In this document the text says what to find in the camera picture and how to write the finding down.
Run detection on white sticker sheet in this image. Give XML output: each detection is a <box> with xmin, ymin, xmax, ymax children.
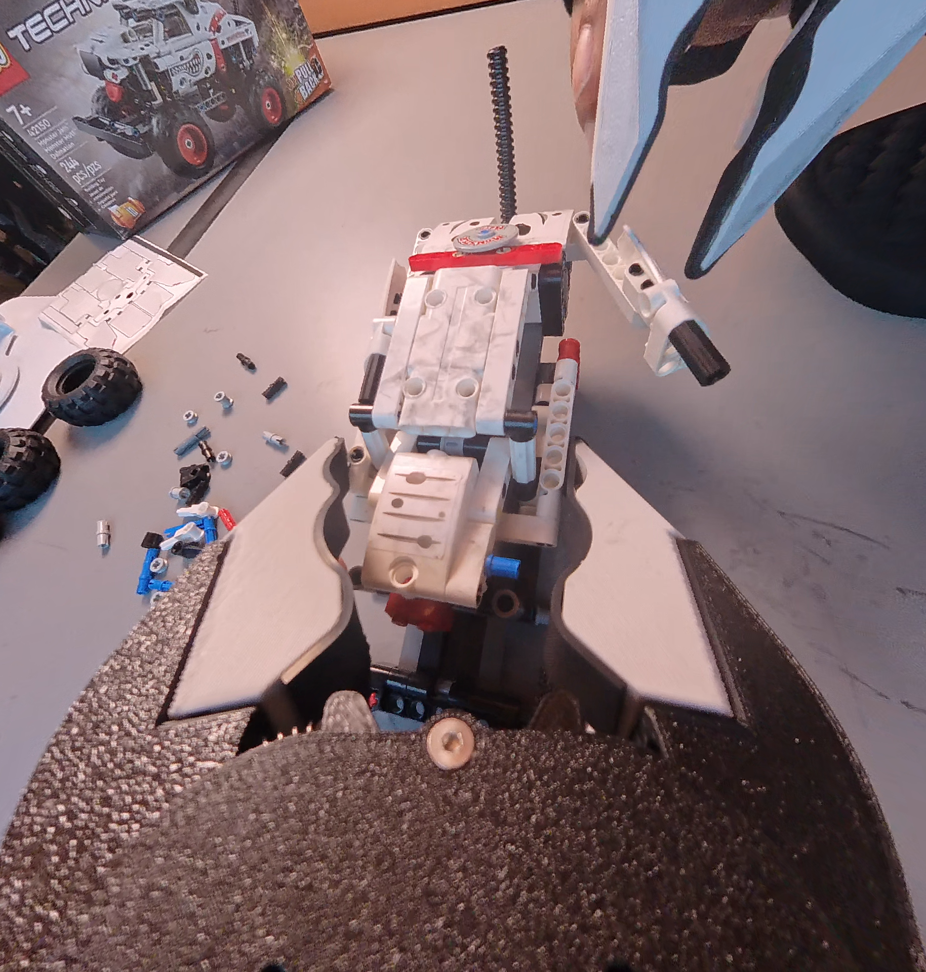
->
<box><xmin>38</xmin><ymin>236</ymin><xmax>209</xmax><ymax>343</ymax></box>

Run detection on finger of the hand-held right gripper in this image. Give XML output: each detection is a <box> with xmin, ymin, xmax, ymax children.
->
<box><xmin>588</xmin><ymin>1</ymin><xmax>711</xmax><ymax>247</ymax></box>
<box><xmin>683</xmin><ymin>1</ymin><xmax>926</xmax><ymax>280</ymax></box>

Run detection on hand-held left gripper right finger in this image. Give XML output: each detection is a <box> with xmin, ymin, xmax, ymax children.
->
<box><xmin>547</xmin><ymin>438</ymin><xmax>734</xmax><ymax>738</ymax></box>

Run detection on black knobby toy tyre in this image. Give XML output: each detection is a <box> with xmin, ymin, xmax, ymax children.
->
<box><xmin>0</xmin><ymin>429</ymin><xmax>61</xmax><ymax>513</ymax></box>
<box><xmin>43</xmin><ymin>348</ymin><xmax>142</xmax><ymax>426</ymax></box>

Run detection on toy truck set box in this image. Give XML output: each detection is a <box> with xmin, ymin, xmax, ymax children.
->
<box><xmin>0</xmin><ymin>1</ymin><xmax>335</xmax><ymax>236</ymax></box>

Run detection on white brick-built truck model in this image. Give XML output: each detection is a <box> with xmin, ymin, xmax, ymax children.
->
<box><xmin>349</xmin><ymin>46</ymin><xmax>733</xmax><ymax>715</ymax></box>

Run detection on loose small building parts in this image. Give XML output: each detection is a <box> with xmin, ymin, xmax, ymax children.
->
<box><xmin>96</xmin><ymin>350</ymin><xmax>304</xmax><ymax>596</ymax></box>

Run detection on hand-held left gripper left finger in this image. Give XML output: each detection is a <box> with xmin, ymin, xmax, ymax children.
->
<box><xmin>167</xmin><ymin>438</ymin><xmax>373</xmax><ymax>730</ymax></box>

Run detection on grey desk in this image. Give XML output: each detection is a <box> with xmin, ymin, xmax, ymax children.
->
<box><xmin>0</xmin><ymin>1</ymin><xmax>926</xmax><ymax>912</ymax></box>

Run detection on person's right hand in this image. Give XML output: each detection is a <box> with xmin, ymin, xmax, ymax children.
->
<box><xmin>567</xmin><ymin>1</ymin><xmax>610</xmax><ymax>141</ymax></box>

